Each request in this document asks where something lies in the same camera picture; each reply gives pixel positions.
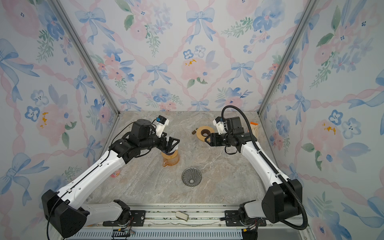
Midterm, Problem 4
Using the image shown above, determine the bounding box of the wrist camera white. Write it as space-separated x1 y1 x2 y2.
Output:
154 115 170 138
213 117 226 135

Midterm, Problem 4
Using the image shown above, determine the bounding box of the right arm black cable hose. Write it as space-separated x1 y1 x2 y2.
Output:
221 105 309 231

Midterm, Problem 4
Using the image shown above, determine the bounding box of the orange coffee filter pack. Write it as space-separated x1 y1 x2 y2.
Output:
250 122 259 138

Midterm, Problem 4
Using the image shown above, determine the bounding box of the grey ribbed glass dripper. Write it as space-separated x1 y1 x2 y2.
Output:
182 167 203 187

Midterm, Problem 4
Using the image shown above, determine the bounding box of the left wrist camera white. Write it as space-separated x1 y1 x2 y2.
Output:
154 115 170 138

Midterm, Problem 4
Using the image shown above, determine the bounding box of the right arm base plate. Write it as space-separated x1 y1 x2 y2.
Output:
220 210 267 228

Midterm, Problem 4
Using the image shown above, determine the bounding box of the orange glass carafe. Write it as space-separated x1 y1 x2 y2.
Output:
162 150 180 167

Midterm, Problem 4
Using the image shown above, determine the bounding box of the white small block on rail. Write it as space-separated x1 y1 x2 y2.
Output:
175 211 189 222

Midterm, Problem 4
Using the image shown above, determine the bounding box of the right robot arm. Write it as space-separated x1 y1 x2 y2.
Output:
205 117 308 230

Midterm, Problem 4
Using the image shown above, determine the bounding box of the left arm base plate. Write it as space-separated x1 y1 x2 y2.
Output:
103 210 147 227

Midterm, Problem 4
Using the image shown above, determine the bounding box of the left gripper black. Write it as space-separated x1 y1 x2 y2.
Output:
140 131 180 153

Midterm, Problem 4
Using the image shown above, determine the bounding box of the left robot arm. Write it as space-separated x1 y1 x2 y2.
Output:
42 116 180 239

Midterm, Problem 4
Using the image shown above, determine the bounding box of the wooden ring lid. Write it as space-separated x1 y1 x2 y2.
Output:
196 126 215 142

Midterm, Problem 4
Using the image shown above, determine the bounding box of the white paper coffee filter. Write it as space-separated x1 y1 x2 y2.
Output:
163 145 179 156

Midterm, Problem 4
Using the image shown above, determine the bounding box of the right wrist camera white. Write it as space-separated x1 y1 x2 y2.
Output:
213 117 226 135

